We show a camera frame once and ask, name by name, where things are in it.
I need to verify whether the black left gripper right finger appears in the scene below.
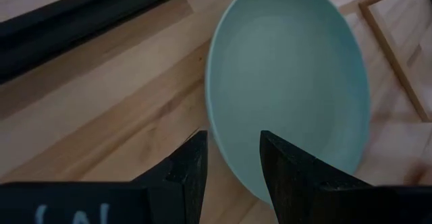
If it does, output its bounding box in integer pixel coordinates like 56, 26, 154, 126
259, 130, 432, 224

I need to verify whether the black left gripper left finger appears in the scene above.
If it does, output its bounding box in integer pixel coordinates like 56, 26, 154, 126
0, 130, 209, 224

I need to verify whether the pale mint green plate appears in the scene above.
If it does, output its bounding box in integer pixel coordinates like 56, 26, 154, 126
204, 0, 371, 206

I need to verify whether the wooden slatted shelf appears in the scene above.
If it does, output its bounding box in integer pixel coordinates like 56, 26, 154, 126
339, 0, 432, 123

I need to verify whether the black table edge rail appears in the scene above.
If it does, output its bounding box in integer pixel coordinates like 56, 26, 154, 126
0, 0, 209, 85

